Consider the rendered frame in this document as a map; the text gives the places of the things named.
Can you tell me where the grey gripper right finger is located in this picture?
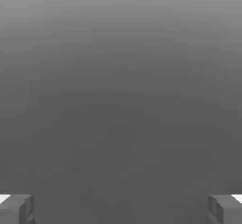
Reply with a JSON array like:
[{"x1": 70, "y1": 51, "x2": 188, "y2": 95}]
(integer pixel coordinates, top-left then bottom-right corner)
[{"x1": 206, "y1": 194, "x2": 242, "y2": 224}]

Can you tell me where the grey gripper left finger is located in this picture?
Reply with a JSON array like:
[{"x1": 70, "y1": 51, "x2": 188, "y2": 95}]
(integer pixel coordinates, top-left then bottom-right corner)
[{"x1": 0, "y1": 194, "x2": 36, "y2": 224}]

